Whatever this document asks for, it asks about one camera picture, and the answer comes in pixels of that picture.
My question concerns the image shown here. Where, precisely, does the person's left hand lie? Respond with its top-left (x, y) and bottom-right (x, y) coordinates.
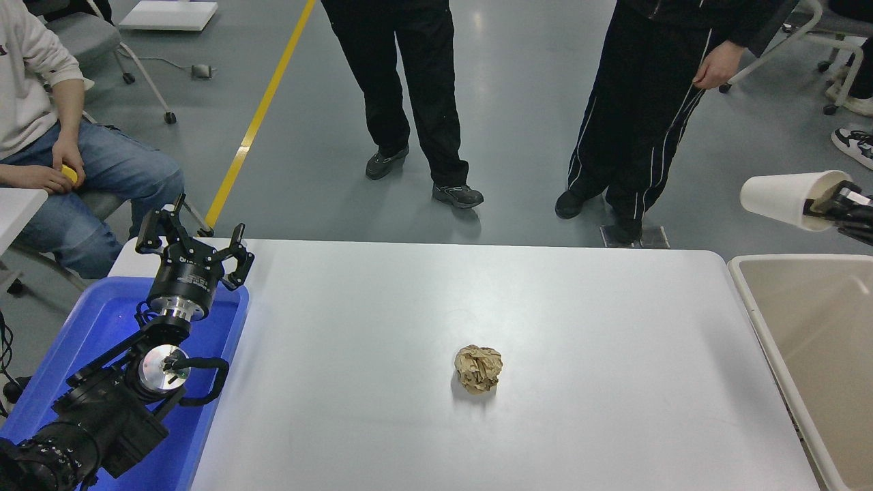
top-left (48, 138), bottom-right (86, 188)
top-left (692, 41), bottom-right (743, 90)

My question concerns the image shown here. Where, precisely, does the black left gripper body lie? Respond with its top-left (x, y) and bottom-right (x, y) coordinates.
top-left (147, 250), bottom-right (225, 309)

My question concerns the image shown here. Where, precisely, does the person's right hand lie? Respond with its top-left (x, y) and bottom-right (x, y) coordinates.
top-left (24, 166), bottom-right (74, 196)

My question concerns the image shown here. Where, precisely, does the white side table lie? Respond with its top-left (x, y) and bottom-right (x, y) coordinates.
top-left (0, 188), bottom-right (48, 297)

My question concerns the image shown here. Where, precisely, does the metal floor plate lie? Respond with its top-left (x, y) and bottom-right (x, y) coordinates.
top-left (600, 225), bottom-right (670, 248)

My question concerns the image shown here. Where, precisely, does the blue plastic tray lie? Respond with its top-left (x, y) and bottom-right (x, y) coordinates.
top-left (0, 276), bottom-right (250, 491)

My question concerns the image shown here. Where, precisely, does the white paper cup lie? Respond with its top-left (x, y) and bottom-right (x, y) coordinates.
top-left (740, 170), bottom-right (853, 233)

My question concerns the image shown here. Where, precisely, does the crumpled tan paper ball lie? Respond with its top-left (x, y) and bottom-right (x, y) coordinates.
top-left (454, 345), bottom-right (503, 395)

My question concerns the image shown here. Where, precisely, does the white flat board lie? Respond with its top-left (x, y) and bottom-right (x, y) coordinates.
top-left (118, 0), bottom-right (219, 32)

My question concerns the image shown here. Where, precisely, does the large pale dustbin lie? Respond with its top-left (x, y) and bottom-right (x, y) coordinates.
top-left (727, 254), bottom-right (873, 491)

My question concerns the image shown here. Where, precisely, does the black cable bundle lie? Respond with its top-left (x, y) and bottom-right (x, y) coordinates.
top-left (0, 310), bottom-right (16, 418)

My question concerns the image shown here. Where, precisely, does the thin floor cable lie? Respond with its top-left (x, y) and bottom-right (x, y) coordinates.
top-left (119, 53), bottom-right (193, 72)

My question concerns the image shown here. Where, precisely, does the person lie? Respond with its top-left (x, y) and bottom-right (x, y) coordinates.
top-left (0, 0), bottom-right (185, 279)
top-left (321, 0), bottom-right (485, 209)
top-left (554, 0), bottom-right (799, 243)
top-left (829, 0), bottom-right (873, 171)

